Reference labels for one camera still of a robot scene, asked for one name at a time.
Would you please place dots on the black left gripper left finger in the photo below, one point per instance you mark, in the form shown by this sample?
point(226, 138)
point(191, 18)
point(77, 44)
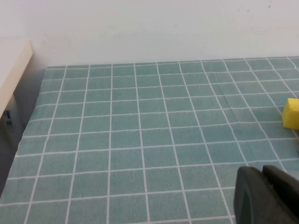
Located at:
point(247, 200)

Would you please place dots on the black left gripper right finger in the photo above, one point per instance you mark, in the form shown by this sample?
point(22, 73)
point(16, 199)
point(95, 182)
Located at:
point(287, 193)

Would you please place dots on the small yellow cube block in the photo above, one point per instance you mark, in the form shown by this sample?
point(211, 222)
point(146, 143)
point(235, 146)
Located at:
point(290, 114)

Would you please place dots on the teal checked tablecloth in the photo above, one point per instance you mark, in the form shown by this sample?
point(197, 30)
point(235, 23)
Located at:
point(140, 140)

